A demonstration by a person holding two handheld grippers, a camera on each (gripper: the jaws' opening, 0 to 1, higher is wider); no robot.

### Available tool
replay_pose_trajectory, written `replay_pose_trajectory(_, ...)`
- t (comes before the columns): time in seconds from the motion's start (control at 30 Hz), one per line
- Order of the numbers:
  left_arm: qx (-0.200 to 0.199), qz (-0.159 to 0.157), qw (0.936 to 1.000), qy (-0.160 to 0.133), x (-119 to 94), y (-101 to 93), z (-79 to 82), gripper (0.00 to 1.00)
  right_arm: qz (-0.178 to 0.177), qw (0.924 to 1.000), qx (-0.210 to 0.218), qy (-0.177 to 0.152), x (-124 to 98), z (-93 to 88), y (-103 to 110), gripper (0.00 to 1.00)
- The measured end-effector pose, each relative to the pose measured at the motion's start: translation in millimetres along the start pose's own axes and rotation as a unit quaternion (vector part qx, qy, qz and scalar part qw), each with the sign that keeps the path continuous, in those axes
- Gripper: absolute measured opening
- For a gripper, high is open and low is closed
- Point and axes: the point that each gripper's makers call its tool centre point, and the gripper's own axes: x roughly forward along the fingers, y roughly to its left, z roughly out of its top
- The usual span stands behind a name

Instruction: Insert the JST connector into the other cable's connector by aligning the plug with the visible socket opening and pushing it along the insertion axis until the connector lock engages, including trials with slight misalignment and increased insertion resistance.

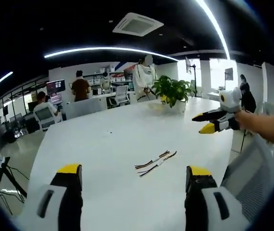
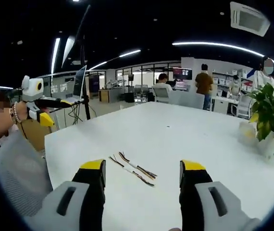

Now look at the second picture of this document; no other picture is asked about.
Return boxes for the monitor with red screen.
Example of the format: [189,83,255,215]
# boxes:
[172,67,193,81]

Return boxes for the wooden cabinet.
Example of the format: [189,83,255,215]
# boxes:
[98,89,109,102]

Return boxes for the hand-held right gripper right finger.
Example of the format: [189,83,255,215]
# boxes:
[179,160,262,231]

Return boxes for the potted green plant white pot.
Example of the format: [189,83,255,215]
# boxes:
[247,83,274,157]

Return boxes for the hanging black cables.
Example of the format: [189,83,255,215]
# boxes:
[64,103,97,126]

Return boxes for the white storage shelf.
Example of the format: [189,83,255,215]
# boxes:
[212,69,253,97]

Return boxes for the open laptop on stand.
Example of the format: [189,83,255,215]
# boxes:
[65,64,87,104]

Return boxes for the dark purple banner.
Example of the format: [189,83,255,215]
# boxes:
[88,74,100,94]

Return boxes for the person's left hand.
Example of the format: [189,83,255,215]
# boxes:
[16,101,29,122]

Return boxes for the grey office chair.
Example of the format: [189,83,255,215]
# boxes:
[152,86,173,104]

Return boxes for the clear container with yellow contents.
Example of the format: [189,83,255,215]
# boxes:
[238,119,258,146]

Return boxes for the white mesh office chair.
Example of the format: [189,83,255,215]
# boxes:
[236,96,252,119]

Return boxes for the person's light grey clothing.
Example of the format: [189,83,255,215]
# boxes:
[0,132,53,217]

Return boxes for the black tripod stand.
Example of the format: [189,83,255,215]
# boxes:
[75,4,91,120]

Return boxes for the ceiling air conditioner unit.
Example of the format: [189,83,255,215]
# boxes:
[230,1,271,37]

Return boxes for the beaded bracelet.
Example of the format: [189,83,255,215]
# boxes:
[10,102,22,125]

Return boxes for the JST socket long wire lead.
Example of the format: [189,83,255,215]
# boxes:
[132,163,158,180]
[127,168,156,187]

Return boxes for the brown cardboard box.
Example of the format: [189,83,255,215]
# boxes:
[16,119,53,152]

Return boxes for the long curved ceiling light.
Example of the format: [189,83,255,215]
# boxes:
[172,42,274,76]

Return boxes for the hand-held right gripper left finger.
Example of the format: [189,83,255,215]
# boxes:
[24,158,107,231]

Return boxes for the ceiling light strip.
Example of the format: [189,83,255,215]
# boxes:
[119,49,142,58]
[51,38,61,74]

